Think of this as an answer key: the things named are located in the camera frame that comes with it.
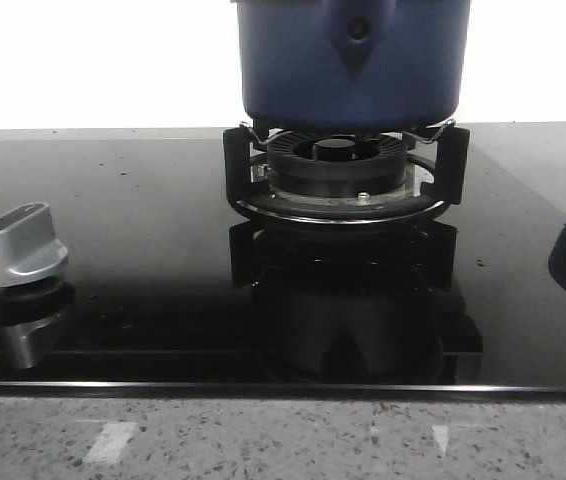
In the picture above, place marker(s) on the blue cooking pot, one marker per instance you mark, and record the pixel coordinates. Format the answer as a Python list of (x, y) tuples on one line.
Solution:
[(351, 66)]

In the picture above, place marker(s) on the black pot support grate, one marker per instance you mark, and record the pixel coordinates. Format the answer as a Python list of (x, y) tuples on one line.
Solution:
[(440, 151)]

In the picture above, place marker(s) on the black round gas burner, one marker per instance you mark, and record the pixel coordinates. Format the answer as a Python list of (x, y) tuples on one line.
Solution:
[(347, 176)]

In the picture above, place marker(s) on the black glass gas cooktop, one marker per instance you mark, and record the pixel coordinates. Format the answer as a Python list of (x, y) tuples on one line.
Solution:
[(168, 292)]

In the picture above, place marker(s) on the silver stove control knob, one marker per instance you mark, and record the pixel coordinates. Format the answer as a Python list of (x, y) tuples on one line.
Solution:
[(29, 248)]

